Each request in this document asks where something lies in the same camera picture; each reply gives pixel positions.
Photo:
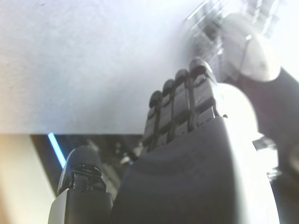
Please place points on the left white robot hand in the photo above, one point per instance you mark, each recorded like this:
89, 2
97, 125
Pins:
187, 175

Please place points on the white cabinet with light strip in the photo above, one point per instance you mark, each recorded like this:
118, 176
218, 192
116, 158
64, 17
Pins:
56, 149

